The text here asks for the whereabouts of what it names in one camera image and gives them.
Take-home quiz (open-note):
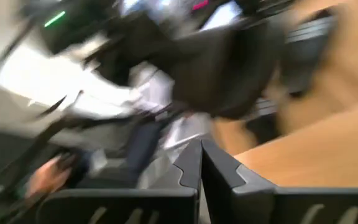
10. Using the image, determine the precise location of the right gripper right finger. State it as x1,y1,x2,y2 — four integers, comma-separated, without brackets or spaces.
202,139,358,224

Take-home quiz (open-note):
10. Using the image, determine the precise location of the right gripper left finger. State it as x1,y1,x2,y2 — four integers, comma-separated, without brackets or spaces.
37,139,203,224

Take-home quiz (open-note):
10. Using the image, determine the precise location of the person's hand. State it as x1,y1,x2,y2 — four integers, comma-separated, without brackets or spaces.
23,154,77,202

